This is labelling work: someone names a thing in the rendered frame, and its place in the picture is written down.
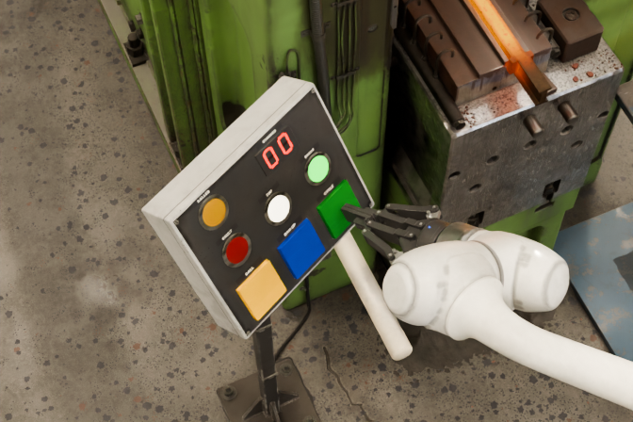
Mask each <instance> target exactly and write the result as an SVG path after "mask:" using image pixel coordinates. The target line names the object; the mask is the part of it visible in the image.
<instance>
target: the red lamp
mask: <svg viewBox="0 0 633 422"><path fill-rule="evenodd" d="M248 249H249V245H248V242H247V240H246V239H245V238H244V237H241V236H239V237H236V238H234V239H233V240H232V241H231V242H230V243H229V245H228V247H227V251H226V255H227V259H228V260H229V262H231V263H233V264H237V263H240V262H241V261H243V260H244V258H245V257H246V255H247V253H248Z"/></svg>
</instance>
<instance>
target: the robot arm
mask: <svg viewBox="0 0 633 422"><path fill-rule="evenodd" d="M341 211H342V213H343V214H344V216H345V218H346V220H347V221H349V222H352V223H354V224H355V226H356V227H357V228H358V229H361V230H363V231H362V234H363V236H364V238H365V241H366V243H367V244H368V245H370V246H371V247H373V248H374V249H375V250H376V251H377V252H379V253H380V254H381V255H383V256H384V257H385V258H387V259H388V260H389V262H390V264H391V267H390V268H389V269H388V271H387V273H386V275H385V277H384V280H383V284H382V294H383V298H384V301H385V303H386V305H387V307H388V309H389V311H390V312H391V313H392V314H393V315H394V316H395V317H397V318H398V319H400V320H402V321H404V322H406V323H409V324H412V325H415V326H424V327H425V328H427V329H430V330H434V331H437V332H439V333H443V334H445V335H447V336H450V337H451V338H453V339H454V340H465V339H468V338H474V339H476V340H478V341H479V342H481V343H483V344H484V345H486V346H488V347H489V348H491V349H493V350H495V351H497V352H498V353H500V354H502V355H504V356H506V357H508V358H509V359H511V360H513V361H515V362H517V363H519V364H521V365H524V366H527V367H529V368H531V369H534V370H536V371H538V372H541V373H543V374H545V375H547V376H549V377H552V378H554V379H557V380H559V381H563V382H565V383H568V384H570V385H573V386H574V387H577V388H579V389H582V390H584V391H586V392H589V393H591V394H594V395H596V396H599V397H601V398H604V399H606V400H609V401H611V402H614V403H616V404H619V405H621V406H623V407H626V408H627V409H630V410H632V411H633V362H631V361H628V360H626V359H623V358H620V357H618V356H615V355H612V354H609V353H606V352H604V351H602V350H599V349H594V348H592V347H589V346H586V345H583V344H580V343H578V342H576V341H573V340H570V339H568V338H565V337H562V336H559V335H557V334H554V333H551V332H548V331H546V330H543V329H541V328H539V327H537V326H535V325H533V324H531V323H529V322H527V321H525V320H524V319H522V318H521V317H519V316H518V315H517V314H515V313H514V312H513V310H514V309H516V310H520V311H523V312H546V311H552V310H554V309H555V308H557V307H558V306H559V305H560V303H561V301H562V300H563V298H564V296H565V294H566V292H567V289H568V285H569V269H568V266H567V263H566V262H565V261H564V260H563V259H562V258H561V257H560V256H559V255H558V254H556V253H555V252H553V251H552V250H550V249H549V248H547V247H546V246H544V245H543V244H541V243H538V242H536V241H534V240H531V239H528V238H526V237H523V236H520V235H515V234H511V233H507V232H502V231H494V232H492V231H487V230H485V229H483V228H478V227H475V226H472V225H469V224H466V223H463V222H454V223H449V222H446V221H443V220H440V219H441V218H442V217H443V216H442V213H441V211H440V209H439V207H438V205H437V204H434V205H429V206H418V205H408V204H396V203H388V204H387V205H386V206H385V208H384V209H383V210H376V209H372V208H370V207H366V208H365V209H363V208H360V207H358V206H355V205H352V204H349V203H345V205H344V206H343V207H342V208H341ZM396 211H397V212H396ZM381 239H384V240H387V241H390V242H392V243H395V244H398V245H399V246H400V247H401V248H402V252H399V251H398V250H396V249H392V248H391V247H390V246H389V245H388V244H386V243H385V242H384V241H383V240H381Z"/></svg>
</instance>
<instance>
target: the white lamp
mask: <svg viewBox="0 0 633 422"><path fill-rule="evenodd" d="M288 210H289V202H288V199H287V198H286V197H285V196H277V197H275V198H274V199H273V200H272V201H271V203H270V204H269V207H268V215H269V218H270V219H271V220H272V221H275V222H278V221H281V220H283V219H284V218H285V217H286V215H287V213H288Z"/></svg>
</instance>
